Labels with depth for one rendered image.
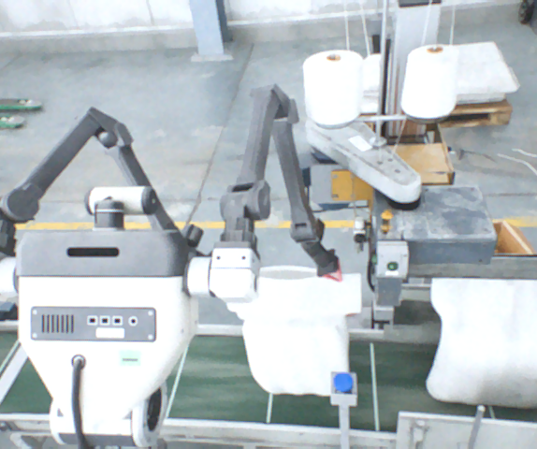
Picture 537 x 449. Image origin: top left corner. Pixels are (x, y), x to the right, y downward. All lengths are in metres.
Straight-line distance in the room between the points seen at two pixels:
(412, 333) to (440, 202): 0.92
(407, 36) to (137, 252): 0.98
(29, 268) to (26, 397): 1.36
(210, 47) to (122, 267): 5.30
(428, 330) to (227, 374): 0.88
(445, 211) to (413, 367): 0.97
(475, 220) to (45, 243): 1.06
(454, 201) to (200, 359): 1.35
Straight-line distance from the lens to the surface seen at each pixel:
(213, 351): 2.31
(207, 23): 6.18
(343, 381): 1.61
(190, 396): 2.22
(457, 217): 1.41
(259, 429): 2.05
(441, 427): 1.79
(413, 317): 2.17
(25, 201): 1.37
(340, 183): 1.67
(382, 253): 1.29
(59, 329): 1.19
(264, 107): 1.32
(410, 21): 1.56
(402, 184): 1.37
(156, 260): 1.07
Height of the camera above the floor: 2.22
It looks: 40 degrees down
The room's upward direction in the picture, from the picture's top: 8 degrees counter-clockwise
